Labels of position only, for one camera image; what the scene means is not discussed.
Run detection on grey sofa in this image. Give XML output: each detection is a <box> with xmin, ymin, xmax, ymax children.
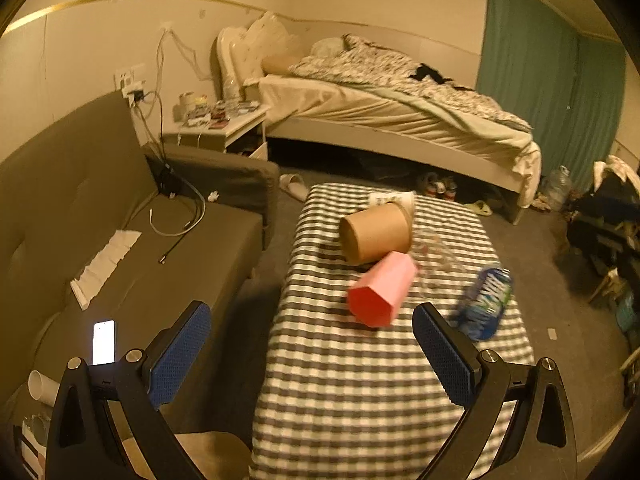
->
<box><xmin>1</xmin><ymin>93</ymin><xmax>279</xmax><ymax>445</ymax></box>

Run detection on wall power socket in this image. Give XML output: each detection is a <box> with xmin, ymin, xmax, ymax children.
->
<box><xmin>113</xmin><ymin>63</ymin><xmax>146</xmax><ymax>107</ymax></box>

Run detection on lit smartphone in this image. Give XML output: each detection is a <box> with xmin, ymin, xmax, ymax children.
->
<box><xmin>92</xmin><ymin>320</ymin><xmax>116</xmax><ymax>365</ymax></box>

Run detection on green slipper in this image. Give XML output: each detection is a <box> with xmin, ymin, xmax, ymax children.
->
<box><xmin>464</xmin><ymin>200</ymin><xmax>492</xmax><ymax>217</ymax></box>

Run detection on white folded paper towel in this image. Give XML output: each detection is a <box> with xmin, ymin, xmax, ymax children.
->
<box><xmin>70</xmin><ymin>230</ymin><xmax>141</xmax><ymax>311</ymax></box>

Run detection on clear plastic cup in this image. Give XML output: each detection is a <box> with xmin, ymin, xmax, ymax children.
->
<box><xmin>410</xmin><ymin>229</ymin><xmax>466</xmax><ymax>294</ymax></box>

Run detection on sneakers under bed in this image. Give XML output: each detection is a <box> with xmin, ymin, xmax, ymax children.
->
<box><xmin>416</xmin><ymin>172</ymin><xmax>458</xmax><ymax>202</ymax></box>

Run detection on patterned duvet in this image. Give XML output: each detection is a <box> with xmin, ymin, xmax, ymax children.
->
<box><xmin>291</xmin><ymin>34</ymin><xmax>533</xmax><ymax>133</ymax></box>

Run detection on white slipper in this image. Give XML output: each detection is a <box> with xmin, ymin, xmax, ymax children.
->
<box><xmin>279</xmin><ymin>174</ymin><xmax>309</xmax><ymax>203</ymax></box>

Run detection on white charging cable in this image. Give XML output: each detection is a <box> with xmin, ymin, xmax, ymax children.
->
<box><xmin>147</xmin><ymin>176</ymin><xmax>207</xmax><ymax>239</ymax></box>

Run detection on white nightstand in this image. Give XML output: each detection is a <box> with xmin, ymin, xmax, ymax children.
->
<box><xmin>163</xmin><ymin>104</ymin><xmax>269</xmax><ymax>160</ymax></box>

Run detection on blue plastic water bottle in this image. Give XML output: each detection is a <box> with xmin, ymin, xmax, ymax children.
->
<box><xmin>454</xmin><ymin>266</ymin><xmax>513</xmax><ymax>341</ymax></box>

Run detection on green curtain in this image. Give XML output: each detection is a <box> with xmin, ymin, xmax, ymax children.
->
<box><xmin>476</xmin><ymin>0</ymin><xmax>626</xmax><ymax>191</ymax></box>

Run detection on white cup on sofa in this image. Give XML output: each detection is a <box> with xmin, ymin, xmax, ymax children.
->
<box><xmin>27</xmin><ymin>370</ymin><xmax>60</xmax><ymax>408</ymax></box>

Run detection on checkered tablecloth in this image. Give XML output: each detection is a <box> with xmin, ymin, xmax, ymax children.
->
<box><xmin>247</xmin><ymin>181</ymin><xmax>536</xmax><ymax>480</ymax></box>

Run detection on large clear water jug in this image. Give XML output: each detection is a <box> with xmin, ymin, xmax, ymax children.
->
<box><xmin>541</xmin><ymin>165</ymin><xmax>572</xmax><ymax>211</ymax></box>

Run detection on white paper cup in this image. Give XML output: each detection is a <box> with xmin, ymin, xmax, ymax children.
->
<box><xmin>368</xmin><ymin>191</ymin><xmax>416</xmax><ymax>218</ymax></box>

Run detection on white bed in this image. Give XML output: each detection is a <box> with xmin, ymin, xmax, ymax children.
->
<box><xmin>217</xmin><ymin>26</ymin><xmax>541</xmax><ymax>222</ymax></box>

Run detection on chair with clothes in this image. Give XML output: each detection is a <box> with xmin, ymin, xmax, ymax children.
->
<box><xmin>566</xmin><ymin>155</ymin><xmax>639</xmax><ymax>300</ymax></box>

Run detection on brown paper cup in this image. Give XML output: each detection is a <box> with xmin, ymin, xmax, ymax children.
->
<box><xmin>338</xmin><ymin>202</ymin><xmax>412</xmax><ymax>266</ymax></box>

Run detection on white pillow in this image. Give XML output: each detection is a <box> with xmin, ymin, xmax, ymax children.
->
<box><xmin>233</xmin><ymin>11</ymin><xmax>305</xmax><ymax>82</ymax></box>

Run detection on pink hexagonal cup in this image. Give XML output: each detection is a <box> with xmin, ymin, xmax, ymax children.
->
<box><xmin>347</xmin><ymin>252</ymin><xmax>418</xmax><ymax>328</ymax></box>

